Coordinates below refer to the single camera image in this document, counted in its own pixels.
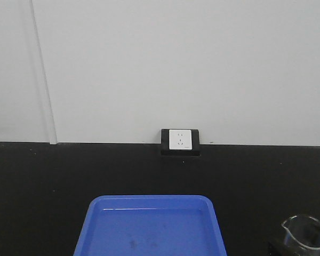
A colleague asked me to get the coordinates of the blue plastic tray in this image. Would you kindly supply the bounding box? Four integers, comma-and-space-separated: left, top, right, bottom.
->
74, 195, 227, 255

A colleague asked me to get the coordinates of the clear glass beaker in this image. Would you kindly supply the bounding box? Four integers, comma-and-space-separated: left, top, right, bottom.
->
281, 214, 320, 255

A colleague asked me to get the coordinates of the white wall power socket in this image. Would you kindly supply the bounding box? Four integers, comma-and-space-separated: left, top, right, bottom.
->
169, 129, 193, 150

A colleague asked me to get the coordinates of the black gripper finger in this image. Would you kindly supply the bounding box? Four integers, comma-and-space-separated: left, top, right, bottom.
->
267, 238, 307, 256
302, 219, 320, 247

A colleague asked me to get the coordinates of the black socket mounting box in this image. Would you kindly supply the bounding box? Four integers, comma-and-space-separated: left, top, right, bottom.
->
161, 129, 201, 157

